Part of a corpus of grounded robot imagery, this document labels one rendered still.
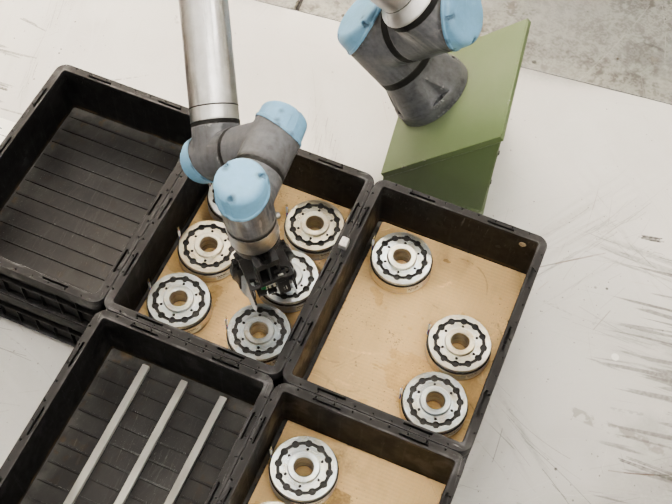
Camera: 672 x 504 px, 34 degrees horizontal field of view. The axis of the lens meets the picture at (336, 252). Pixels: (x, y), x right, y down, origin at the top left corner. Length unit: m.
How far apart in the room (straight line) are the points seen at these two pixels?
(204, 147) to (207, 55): 0.14
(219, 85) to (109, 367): 0.48
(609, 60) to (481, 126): 1.48
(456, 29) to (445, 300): 0.44
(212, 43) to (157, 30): 0.69
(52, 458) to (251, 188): 0.54
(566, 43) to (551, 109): 1.11
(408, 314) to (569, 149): 0.57
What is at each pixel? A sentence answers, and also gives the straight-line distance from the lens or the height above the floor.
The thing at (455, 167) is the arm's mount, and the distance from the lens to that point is 1.92.
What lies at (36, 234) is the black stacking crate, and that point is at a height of 0.83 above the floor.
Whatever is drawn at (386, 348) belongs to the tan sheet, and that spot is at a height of 0.83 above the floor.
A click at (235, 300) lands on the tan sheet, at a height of 0.83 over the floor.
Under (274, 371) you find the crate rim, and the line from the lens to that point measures 1.62.
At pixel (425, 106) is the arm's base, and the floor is 0.89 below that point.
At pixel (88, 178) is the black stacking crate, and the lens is 1.95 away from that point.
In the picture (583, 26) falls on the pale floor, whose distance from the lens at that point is 3.39.
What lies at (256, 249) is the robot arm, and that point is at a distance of 1.56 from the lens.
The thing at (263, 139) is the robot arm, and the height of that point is 1.19.
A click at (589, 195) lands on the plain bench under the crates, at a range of 2.13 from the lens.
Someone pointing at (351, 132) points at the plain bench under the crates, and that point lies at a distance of 2.15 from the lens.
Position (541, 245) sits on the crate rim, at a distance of 1.77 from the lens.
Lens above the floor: 2.40
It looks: 59 degrees down
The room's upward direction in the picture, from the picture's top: 4 degrees clockwise
